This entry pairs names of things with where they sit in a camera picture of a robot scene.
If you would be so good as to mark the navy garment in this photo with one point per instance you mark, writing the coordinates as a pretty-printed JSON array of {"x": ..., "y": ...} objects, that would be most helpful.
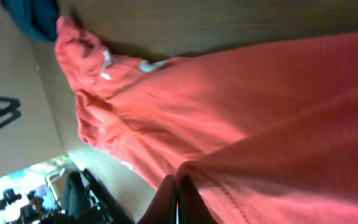
[{"x": 37, "y": 19}]

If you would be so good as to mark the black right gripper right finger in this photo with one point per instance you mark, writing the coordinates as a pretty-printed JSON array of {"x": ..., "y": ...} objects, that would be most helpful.
[{"x": 191, "y": 207}]

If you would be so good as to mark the black equipment in background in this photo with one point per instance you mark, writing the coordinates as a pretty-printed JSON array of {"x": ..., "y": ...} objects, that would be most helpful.
[{"x": 77, "y": 197}]

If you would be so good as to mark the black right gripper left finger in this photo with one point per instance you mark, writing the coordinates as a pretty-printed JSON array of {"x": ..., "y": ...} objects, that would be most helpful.
[{"x": 163, "y": 207}]

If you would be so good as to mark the red soccer t-shirt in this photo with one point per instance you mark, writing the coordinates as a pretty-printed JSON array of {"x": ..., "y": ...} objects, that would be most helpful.
[{"x": 268, "y": 133}]

